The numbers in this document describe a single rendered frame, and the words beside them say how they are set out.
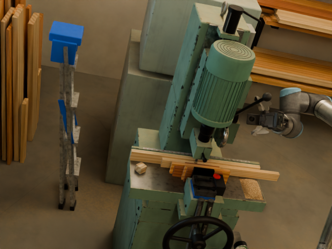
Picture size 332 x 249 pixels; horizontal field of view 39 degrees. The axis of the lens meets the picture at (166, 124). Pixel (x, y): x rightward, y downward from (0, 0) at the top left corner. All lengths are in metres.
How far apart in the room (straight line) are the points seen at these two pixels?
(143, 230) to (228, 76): 0.80
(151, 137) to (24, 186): 1.09
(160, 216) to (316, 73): 2.49
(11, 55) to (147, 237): 1.38
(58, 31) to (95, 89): 1.85
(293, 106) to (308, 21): 1.83
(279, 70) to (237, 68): 2.30
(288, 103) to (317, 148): 2.36
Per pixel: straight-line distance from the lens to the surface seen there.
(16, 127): 3.19
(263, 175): 2.20
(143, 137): 2.39
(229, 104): 1.83
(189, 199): 1.90
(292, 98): 2.11
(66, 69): 2.46
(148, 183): 1.98
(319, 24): 3.89
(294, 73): 4.09
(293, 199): 3.71
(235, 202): 2.06
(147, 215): 2.05
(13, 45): 2.89
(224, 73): 1.76
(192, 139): 2.05
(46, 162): 3.37
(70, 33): 2.44
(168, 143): 2.24
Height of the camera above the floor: 2.20
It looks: 34 degrees down
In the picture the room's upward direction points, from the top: 16 degrees clockwise
